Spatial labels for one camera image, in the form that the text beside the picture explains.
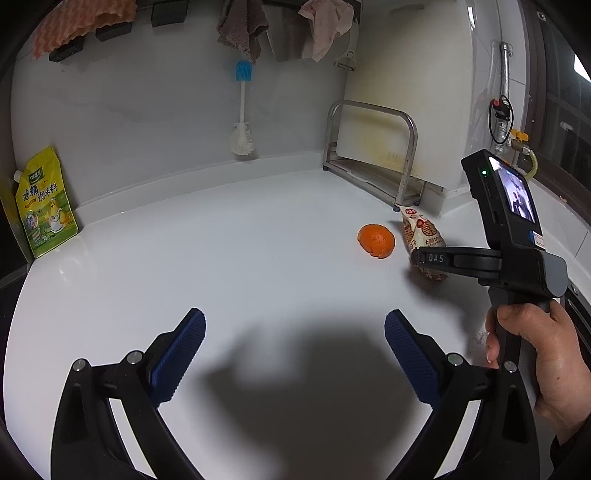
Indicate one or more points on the printed snack wrapper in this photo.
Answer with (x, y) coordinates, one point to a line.
(422, 233)

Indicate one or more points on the person's right hand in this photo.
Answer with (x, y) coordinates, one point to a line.
(554, 360)

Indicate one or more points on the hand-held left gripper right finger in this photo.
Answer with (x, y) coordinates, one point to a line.
(411, 355)

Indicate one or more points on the small hanging metal tool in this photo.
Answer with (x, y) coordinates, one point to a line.
(346, 62)

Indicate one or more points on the brown hanging towel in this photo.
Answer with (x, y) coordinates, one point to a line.
(242, 23)

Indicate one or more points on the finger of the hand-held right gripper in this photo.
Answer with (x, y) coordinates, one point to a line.
(461, 261)

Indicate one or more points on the orange hanging cloth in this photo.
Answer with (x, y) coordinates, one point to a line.
(69, 23)

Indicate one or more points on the orange peel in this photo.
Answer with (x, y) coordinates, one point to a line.
(376, 240)

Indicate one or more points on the dark window frame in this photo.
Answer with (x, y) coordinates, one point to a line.
(563, 92)

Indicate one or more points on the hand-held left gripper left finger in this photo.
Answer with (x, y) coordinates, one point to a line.
(178, 355)

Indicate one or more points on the pink hanging cloth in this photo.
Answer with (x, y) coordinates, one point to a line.
(323, 23)

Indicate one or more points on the metal gas pipe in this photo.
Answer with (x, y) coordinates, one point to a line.
(506, 69)

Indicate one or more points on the white cutting board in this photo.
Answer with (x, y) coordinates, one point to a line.
(415, 69)

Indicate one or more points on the metal board rack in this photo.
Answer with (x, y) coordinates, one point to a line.
(411, 152)

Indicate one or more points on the yellow seasoning pouch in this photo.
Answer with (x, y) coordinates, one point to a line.
(44, 207)

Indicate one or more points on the black valve red knob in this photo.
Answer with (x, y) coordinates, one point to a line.
(501, 108)

